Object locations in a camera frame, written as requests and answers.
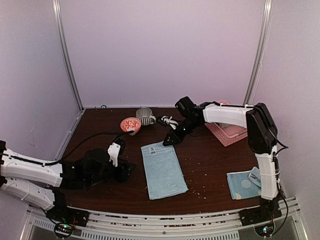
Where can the light blue towel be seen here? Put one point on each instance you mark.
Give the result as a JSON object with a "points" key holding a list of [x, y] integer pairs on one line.
{"points": [[164, 176]]}

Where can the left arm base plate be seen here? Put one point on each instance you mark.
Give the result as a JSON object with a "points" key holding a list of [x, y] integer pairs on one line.
{"points": [[68, 215]]}

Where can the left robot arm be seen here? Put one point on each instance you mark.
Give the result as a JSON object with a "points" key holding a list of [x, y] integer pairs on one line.
{"points": [[39, 181]]}

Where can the pink plastic basket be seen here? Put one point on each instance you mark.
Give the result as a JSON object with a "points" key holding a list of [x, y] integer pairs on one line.
{"points": [[228, 132]]}

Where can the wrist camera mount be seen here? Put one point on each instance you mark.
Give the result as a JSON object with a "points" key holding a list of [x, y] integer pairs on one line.
{"points": [[113, 152], [167, 121]]}

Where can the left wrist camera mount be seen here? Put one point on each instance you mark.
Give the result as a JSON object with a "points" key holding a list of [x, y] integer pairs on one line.
{"points": [[113, 152]]}

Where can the left aluminium frame post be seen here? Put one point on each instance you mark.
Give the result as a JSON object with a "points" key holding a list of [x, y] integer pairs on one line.
{"points": [[56, 4]]}

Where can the aluminium frame post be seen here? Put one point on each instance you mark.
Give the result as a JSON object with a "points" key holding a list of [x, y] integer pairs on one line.
{"points": [[56, 4], [261, 47]]}

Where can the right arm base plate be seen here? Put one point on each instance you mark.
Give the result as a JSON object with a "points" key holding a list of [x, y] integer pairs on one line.
{"points": [[257, 215]]}

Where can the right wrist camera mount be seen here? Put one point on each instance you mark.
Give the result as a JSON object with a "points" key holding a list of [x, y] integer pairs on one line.
{"points": [[167, 121]]}

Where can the front aluminium rail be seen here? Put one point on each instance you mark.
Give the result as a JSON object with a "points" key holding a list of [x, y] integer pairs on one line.
{"points": [[223, 225]]}

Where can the blue patterned towel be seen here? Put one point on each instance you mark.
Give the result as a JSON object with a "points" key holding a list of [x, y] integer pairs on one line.
{"points": [[244, 184]]}

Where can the striped ceramic mug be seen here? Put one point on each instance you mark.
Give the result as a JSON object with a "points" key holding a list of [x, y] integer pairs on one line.
{"points": [[145, 115]]}

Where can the right aluminium frame post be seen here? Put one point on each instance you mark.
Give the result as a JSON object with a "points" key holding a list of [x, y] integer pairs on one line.
{"points": [[261, 47]]}

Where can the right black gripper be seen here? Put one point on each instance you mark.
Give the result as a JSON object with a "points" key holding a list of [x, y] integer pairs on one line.
{"points": [[177, 137]]}

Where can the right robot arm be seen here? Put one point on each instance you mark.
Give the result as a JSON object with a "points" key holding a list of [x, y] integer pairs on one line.
{"points": [[262, 140]]}

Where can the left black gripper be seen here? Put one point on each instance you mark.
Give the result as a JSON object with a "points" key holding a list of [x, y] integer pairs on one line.
{"points": [[124, 175]]}

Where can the red patterned bowl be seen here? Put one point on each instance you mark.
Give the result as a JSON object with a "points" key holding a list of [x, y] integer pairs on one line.
{"points": [[131, 124]]}

